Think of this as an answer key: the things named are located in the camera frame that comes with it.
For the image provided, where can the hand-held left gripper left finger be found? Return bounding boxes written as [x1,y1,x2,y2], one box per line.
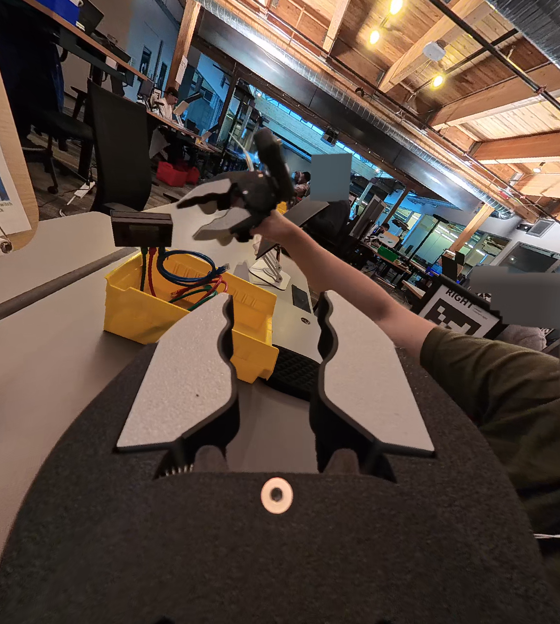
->
[115,292,240,472]

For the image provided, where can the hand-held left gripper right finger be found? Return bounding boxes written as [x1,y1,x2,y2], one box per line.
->
[310,291,436,475]

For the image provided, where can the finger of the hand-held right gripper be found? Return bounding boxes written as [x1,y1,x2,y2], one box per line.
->
[193,207,252,243]
[176,176,236,211]

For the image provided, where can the blue ethernet cable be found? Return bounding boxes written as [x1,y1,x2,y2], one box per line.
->
[156,246,230,287]

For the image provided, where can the black ethernet switch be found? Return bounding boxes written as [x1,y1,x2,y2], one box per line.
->
[110,211,173,248]

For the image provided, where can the red ethernet cable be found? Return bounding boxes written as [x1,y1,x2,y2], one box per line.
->
[146,246,228,302]

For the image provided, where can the yellow bin with divider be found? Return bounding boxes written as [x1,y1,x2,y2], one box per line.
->
[103,251,280,384]

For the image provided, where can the green ethernet cable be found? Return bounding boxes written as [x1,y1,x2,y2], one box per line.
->
[138,246,223,312]

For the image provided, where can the black white printed tag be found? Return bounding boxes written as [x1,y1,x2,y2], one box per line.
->
[419,283,501,338]

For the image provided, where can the wooden standing desk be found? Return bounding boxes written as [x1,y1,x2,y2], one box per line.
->
[26,0,150,98]

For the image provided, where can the blue storage bin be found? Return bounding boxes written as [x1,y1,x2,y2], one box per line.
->
[36,0,84,21]

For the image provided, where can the silver ventilation ducts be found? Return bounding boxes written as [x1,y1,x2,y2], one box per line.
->
[194,0,560,217]

